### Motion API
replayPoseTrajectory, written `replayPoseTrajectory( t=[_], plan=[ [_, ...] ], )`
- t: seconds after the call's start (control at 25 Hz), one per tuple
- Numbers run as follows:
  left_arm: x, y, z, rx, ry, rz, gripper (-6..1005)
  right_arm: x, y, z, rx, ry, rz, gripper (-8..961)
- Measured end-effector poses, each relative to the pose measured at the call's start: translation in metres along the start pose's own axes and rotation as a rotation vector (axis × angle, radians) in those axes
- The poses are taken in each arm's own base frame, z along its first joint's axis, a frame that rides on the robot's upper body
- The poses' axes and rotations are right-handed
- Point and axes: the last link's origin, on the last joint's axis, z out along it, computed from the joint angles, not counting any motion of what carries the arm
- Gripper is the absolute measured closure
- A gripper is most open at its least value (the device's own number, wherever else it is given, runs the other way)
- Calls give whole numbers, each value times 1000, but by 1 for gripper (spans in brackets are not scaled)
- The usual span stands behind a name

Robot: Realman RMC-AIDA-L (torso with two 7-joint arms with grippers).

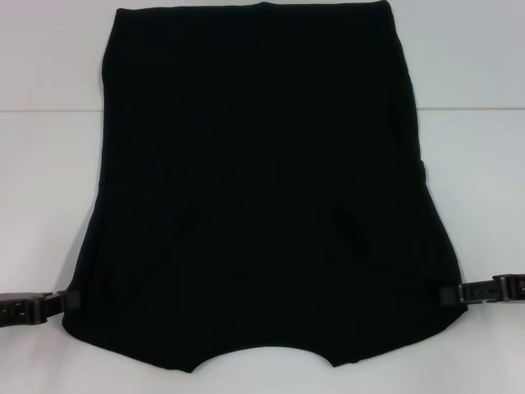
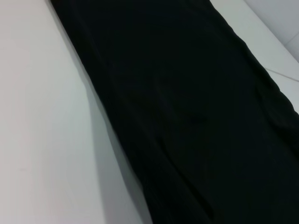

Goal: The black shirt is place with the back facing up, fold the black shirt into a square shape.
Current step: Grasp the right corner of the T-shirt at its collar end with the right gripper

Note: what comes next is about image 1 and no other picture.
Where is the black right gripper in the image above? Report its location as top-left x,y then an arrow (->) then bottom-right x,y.
437,273 -> 525,307

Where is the black t-shirt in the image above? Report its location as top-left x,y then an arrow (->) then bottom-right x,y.
60,0 -> 471,365

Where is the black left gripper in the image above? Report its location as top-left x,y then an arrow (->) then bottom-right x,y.
0,289 -> 82,330

